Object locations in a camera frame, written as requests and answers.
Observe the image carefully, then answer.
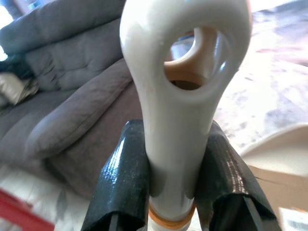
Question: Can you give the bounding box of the small white printed box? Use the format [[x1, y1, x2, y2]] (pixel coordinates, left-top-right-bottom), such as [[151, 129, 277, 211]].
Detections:
[[278, 206, 308, 231]]

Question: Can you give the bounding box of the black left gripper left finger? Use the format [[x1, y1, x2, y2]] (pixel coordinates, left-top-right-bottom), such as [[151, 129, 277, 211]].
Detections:
[[80, 119, 151, 231]]

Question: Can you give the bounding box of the brown cardboard piece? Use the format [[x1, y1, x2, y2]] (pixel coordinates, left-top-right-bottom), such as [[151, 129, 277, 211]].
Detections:
[[247, 164, 308, 210]]

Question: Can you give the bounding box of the cream long-handled broom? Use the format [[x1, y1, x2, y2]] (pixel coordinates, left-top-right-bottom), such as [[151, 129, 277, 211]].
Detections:
[[119, 0, 253, 229]]

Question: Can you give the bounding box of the silver grey cushion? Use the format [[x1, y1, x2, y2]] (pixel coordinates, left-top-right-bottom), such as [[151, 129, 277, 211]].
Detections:
[[0, 71, 39, 107]]

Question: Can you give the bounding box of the cream long-handled dustpan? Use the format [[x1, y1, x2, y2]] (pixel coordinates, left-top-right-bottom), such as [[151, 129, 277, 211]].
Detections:
[[240, 123, 308, 178]]

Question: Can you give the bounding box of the red flat object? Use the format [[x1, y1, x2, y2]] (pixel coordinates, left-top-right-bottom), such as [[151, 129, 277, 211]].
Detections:
[[0, 188, 55, 231]]

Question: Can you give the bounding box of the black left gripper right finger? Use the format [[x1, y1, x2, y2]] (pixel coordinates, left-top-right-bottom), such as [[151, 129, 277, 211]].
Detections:
[[196, 122, 282, 231]]

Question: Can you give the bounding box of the grey fabric sofa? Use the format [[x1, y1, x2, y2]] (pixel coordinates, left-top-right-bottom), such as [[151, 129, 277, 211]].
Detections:
[[0, 0, 145, 201]]

